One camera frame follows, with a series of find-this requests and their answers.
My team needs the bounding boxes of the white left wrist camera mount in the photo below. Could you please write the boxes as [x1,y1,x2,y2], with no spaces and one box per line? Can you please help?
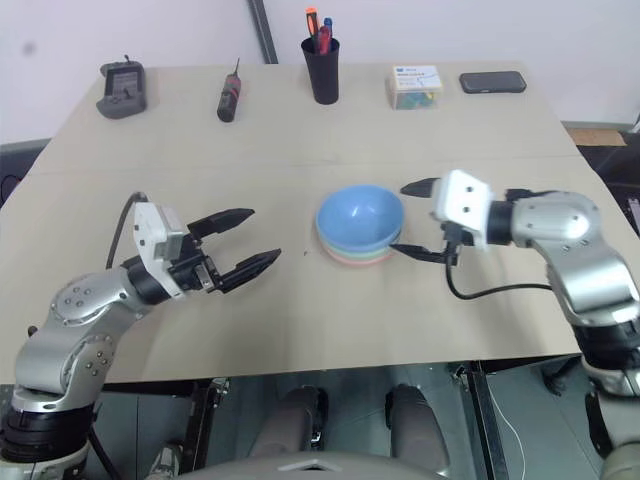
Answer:
[130,201,187,297]

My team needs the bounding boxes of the pink bowl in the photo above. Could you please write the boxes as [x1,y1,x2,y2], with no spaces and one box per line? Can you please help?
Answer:
[323,241,399,270]

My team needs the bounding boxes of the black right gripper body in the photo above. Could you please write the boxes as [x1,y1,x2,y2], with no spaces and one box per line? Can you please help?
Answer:
[439,221,476,267]

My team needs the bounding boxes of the black smartphone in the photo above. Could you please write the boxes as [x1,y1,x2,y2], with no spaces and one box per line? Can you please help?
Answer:
[459,70,528,95]

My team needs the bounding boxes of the thin white floor cable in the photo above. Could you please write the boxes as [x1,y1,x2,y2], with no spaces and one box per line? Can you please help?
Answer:
[485,387,527,480]

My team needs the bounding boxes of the blue bowl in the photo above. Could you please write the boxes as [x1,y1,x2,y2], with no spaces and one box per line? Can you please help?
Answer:
[315,184,405,250]

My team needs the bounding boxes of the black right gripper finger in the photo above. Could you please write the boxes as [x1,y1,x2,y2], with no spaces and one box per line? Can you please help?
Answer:
[389,242,450,265]
[399,177,440,199]

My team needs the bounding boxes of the brown cardboard piece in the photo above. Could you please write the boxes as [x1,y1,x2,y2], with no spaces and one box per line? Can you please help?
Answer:
[566,127,628,147]

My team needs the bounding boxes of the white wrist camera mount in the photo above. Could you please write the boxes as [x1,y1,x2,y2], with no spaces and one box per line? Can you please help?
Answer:
[429,169,494,250]
[130,201,187,297]

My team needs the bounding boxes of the grey metal pole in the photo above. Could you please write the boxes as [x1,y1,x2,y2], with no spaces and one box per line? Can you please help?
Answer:
[246,0,280,65]

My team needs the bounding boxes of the green bowl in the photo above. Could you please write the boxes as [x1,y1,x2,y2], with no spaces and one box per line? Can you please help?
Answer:
[318,230,401,259]

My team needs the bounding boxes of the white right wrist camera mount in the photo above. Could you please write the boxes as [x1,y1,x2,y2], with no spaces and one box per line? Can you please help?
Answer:
[429,169,494,250]

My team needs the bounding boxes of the dark rounded robot leg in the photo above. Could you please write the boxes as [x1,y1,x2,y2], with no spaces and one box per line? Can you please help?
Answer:
[383,383,452,474]
[248,385,331,464]

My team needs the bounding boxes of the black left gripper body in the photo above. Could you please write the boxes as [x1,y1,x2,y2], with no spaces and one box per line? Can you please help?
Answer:
[167,232,225,295]

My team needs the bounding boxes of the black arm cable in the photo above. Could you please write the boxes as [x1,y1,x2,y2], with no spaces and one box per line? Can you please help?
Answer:
[105,191,149,270]
[445,249,554,302]

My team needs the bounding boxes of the clear box with blue label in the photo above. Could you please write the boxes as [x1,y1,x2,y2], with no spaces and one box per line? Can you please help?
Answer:
[384,64,446,112]

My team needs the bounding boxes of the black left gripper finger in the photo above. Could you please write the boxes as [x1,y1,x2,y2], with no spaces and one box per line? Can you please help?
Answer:
[187,206,257,245]
[214,247,283,295]

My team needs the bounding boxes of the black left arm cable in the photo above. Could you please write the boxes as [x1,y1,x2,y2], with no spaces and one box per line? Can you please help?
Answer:
[105,191,149,270]

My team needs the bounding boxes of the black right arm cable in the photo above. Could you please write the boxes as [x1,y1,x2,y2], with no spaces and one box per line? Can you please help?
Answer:
[445,249,554,302]

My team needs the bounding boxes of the black red screwdriver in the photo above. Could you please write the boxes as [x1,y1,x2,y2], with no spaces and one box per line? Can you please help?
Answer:
[216,57,242,123]

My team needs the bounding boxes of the grey robot torso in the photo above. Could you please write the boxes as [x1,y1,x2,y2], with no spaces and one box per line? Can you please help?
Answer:
[187,450,454,480]

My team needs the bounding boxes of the black pen cup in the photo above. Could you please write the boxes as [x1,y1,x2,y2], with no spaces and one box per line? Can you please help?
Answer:
[300,36,342,106]

